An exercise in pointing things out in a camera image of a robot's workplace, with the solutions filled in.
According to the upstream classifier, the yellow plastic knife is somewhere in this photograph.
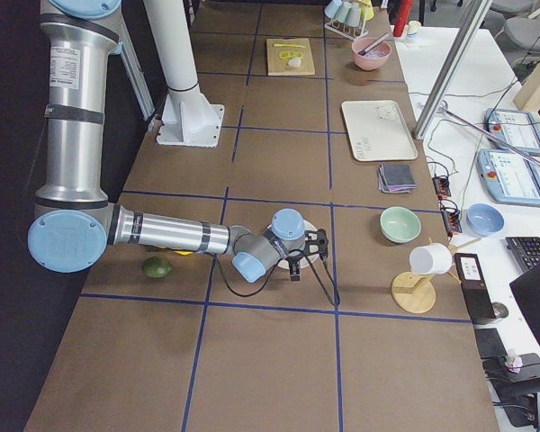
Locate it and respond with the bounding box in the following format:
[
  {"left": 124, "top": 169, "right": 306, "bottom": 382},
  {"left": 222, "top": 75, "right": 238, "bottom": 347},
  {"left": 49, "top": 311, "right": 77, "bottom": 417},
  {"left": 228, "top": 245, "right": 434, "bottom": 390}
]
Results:
[{"left": 273, "top": 43, "right": 306, "bottom": 49}]

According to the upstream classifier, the wooden mug stand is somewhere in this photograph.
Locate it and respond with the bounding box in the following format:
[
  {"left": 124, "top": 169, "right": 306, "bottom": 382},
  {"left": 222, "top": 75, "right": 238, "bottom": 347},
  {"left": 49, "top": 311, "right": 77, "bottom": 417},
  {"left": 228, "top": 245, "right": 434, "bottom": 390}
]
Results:
[{"left": 391, "top": 238, "right": 480, "bottom": 313}]

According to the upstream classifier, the wooden cutting board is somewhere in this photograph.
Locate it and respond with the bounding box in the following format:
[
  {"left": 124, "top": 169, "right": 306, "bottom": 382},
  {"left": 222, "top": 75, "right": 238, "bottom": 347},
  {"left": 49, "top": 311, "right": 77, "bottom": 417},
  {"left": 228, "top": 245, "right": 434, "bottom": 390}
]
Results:
[{"left": 265, "top": 38, "right": 315, "bottom": 77}]

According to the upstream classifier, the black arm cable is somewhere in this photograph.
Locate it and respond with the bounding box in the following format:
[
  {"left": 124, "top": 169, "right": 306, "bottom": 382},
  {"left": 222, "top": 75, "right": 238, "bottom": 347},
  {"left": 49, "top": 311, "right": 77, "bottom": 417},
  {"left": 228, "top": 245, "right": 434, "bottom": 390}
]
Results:
[{"left": 214, "top": 229, "right": 341, "bottom": 307}]

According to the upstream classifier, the far teach pendant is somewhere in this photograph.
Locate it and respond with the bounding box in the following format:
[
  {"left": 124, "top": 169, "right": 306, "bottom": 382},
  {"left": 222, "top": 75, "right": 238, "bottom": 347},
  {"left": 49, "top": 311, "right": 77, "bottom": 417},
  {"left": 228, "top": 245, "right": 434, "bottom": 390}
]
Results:
[{"left": 484, "top": 108, "right": 540, "bottom": 157}]

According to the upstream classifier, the grey folded cloth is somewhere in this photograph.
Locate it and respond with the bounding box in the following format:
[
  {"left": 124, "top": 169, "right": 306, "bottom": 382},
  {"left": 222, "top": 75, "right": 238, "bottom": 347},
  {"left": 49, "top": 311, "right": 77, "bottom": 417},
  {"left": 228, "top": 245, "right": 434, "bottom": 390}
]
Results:
[{"left": 378, "top": 163, "right": 416, "bottom": 194}]

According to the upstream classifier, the white bear tray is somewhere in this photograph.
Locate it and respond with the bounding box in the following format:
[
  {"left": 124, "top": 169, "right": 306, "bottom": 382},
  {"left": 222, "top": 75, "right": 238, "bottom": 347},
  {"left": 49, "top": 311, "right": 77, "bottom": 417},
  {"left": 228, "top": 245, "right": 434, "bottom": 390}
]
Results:
[{"left": 341, "top": 100, "right": 418, "bottom": 162}]

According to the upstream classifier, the cup rack with cups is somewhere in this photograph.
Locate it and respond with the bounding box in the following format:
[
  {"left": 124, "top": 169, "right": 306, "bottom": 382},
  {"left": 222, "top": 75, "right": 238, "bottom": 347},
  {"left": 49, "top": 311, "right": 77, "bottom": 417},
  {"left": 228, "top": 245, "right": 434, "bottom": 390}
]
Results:
[{"left": 324, "top": 0, "right": 374, "bottom": 40}]

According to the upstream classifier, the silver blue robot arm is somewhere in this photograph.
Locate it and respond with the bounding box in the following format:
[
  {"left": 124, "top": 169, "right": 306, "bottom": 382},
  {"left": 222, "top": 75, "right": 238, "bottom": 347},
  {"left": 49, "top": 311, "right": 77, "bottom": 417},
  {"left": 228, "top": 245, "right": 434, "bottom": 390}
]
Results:
[{"left": 28, "top": 1, "right": 308, "bottom": 283}]

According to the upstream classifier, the green lime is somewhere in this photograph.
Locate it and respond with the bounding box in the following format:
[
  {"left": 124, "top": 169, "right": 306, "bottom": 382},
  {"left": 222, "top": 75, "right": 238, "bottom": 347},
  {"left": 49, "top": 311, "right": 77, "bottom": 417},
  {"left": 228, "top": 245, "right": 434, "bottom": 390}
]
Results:
[{"left": 141, "top": 256, "right": 173, "bottom": 279}]

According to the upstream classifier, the lemon slice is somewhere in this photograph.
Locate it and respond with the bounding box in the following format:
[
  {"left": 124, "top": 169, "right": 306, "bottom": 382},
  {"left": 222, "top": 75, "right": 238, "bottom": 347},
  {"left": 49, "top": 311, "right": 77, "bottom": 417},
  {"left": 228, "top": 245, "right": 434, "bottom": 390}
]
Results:
[{"left": 278, "top": 50, "right": 303, "bottom": 59}]

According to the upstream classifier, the green bowl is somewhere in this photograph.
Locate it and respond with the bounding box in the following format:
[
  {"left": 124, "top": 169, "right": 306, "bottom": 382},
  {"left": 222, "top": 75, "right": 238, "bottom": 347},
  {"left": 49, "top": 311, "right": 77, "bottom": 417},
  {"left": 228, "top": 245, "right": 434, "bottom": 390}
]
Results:
[{"left": 380, "top": 206, "right": 421, "bottom": 244}]

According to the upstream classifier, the black keyboard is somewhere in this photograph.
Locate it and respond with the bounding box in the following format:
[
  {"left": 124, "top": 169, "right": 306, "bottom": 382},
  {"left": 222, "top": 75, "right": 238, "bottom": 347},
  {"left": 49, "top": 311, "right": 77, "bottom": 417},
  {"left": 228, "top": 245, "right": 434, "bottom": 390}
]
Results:
[{"left": 505, "top": 237, "right": 540, "bottom": 273}]

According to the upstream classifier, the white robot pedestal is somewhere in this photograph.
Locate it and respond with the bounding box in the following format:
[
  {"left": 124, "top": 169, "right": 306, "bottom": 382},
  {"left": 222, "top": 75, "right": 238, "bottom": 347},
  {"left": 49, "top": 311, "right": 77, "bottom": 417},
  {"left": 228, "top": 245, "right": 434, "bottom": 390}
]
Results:
[{"left": 144, "top": 0, "right": 225, "bottom": 148}]

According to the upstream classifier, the white mug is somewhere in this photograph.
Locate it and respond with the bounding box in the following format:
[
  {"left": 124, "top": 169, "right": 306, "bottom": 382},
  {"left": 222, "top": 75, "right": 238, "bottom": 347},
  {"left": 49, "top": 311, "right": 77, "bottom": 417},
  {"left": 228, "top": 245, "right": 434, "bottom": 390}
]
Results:
[{"left": 409, "top": 243, "right": 453, "bottom": 275}]

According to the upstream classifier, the aluminium frame post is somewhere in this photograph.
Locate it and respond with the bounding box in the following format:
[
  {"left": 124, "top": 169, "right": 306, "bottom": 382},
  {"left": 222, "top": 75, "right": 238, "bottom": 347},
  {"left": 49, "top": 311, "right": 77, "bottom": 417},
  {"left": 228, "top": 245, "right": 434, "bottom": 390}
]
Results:
[{"left": 413, "top": 0, "right": 492, "bottom": 140}]

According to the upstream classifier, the blue bowl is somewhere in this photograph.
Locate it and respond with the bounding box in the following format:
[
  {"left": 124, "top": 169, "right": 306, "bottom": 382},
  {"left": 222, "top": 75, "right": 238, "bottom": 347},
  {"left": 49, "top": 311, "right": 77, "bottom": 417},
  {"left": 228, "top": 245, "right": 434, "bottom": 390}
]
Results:
[{"left": 466, "top": 203, "right": 505, "bottom": 237}]

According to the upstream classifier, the black box with label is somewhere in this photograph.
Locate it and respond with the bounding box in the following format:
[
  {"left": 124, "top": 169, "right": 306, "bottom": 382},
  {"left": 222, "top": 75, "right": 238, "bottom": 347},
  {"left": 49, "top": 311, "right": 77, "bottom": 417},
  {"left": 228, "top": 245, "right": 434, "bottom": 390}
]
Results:
[{"left": 454, "top": 252, "right": 496, "bottom": 325}]

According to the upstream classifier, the red bottle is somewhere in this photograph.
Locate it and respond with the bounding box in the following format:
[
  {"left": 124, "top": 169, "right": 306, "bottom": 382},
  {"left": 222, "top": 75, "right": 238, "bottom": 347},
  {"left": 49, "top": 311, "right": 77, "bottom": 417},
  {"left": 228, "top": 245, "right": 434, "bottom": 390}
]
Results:
[{"left": 392, "top": 0, "right": 414, "bottom": 38}]

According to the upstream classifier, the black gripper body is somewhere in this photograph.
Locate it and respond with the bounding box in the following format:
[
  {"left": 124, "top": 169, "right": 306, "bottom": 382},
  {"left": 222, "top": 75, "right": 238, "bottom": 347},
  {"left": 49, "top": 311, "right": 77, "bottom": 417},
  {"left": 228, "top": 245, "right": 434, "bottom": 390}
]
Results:
[{"left": 286, "top": 251, "right": 307, "bottom": 270}]

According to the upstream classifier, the orange black connector strip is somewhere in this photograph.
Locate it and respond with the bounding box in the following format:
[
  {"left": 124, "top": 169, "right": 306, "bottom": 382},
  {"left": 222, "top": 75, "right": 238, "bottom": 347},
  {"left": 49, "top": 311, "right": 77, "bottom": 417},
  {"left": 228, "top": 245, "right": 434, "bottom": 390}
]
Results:
[{"left": 432, "top": 175, "right": 462, "bottom": 239}]

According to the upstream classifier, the pink bowl with ice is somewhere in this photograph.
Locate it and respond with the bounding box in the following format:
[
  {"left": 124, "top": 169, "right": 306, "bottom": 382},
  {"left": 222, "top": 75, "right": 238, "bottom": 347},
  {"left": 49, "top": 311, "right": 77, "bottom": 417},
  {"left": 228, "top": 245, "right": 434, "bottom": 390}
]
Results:
[{"left": 351, "top": 37, "right": 392, "bottom": 71}]

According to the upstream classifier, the cream round plate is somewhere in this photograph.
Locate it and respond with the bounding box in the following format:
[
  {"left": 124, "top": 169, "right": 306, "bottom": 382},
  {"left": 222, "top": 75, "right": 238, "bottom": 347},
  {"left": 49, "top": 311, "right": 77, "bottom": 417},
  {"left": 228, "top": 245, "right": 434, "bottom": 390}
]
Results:
[{"left": 277, "top": 220, "right": 319, "bottom": 270}]

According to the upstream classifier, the teach pendant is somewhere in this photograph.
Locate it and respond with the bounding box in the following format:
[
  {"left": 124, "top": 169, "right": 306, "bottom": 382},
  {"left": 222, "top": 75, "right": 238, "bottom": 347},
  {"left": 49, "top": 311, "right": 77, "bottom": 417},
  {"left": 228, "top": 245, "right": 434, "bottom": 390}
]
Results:
[
  {"left": 484, "top": 108, "right": 540, "bottom": 157},
  {"left": 476, "top": 148, "right": 540, "bottom": 207}
]

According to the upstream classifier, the silver grabber stick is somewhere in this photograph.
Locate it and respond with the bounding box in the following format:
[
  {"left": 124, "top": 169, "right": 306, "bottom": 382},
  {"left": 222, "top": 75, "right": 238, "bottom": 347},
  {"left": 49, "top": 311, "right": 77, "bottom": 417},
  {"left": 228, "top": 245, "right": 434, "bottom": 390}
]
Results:
[{"left": 436, "top": 102, "right": 540, "bottom": 177}]

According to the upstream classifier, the near teach pendant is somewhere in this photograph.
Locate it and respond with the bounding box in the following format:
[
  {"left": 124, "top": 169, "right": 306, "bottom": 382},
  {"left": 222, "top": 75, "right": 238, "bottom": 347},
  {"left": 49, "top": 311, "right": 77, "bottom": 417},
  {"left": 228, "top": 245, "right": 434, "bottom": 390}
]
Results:
[{"left": 476, "top": 148, "right": 540, "bottom": 207}]

